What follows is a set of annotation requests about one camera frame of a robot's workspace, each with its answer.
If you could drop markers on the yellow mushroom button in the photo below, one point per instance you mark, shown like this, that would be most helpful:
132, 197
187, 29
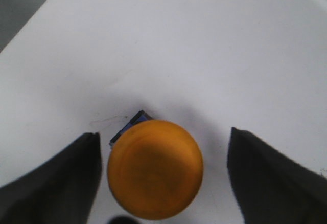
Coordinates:
155, 168

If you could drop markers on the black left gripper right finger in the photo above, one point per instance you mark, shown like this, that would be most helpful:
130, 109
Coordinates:
271, 188

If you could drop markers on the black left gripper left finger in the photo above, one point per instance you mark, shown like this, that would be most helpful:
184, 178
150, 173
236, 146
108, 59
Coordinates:
62, 190

